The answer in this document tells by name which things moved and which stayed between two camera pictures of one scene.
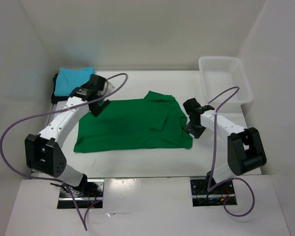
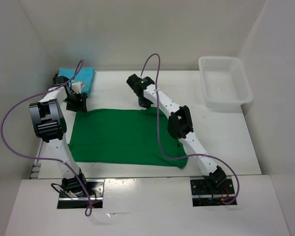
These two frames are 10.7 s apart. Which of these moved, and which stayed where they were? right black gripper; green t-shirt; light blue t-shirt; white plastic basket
Moved: right black gripper; green t-shirt
Stayed: light blue t-shirt; white plastic basket
